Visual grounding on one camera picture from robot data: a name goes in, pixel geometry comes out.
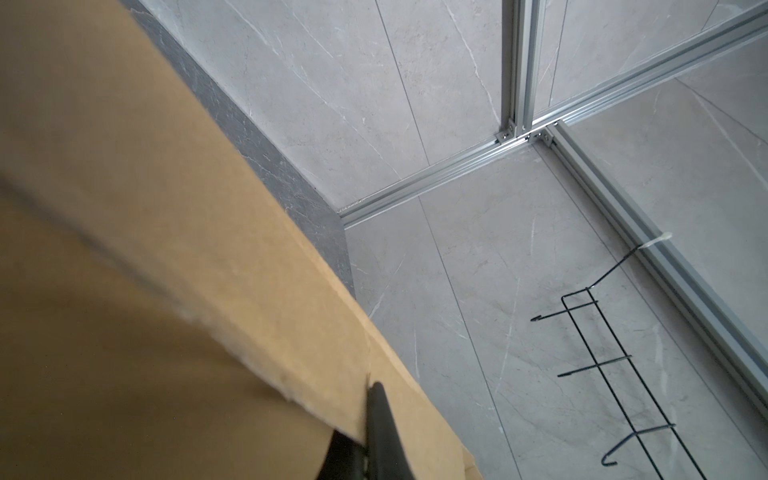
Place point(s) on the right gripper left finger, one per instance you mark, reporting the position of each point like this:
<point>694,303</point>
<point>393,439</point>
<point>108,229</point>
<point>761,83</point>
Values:
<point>345,460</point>

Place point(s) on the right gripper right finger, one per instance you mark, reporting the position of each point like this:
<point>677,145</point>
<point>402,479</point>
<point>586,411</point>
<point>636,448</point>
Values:
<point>386,456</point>

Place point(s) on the cardboard box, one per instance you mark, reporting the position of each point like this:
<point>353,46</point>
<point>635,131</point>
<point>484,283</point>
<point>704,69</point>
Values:
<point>162,317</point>

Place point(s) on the black wire hook rack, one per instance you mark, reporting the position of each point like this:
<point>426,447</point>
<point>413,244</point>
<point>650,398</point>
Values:
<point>650,426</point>

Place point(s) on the aluminium frame profile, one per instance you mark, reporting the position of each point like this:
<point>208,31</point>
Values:
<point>720,329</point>

